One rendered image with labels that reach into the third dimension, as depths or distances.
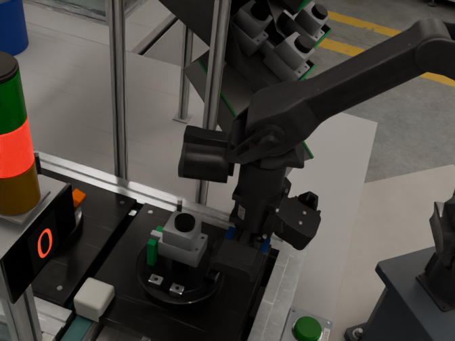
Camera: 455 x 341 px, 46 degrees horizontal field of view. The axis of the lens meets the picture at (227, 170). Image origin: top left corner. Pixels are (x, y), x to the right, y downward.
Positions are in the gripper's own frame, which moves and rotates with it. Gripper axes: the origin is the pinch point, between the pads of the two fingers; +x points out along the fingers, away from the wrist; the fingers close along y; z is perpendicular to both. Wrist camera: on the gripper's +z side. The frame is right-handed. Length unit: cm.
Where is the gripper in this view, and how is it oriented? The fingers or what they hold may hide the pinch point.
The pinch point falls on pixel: (248, 245)
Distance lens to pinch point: 76.5
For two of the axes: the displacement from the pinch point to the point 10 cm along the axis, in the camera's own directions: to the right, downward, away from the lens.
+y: 3.3, -6.0, 7.3
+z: 9.4, 2.8, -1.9
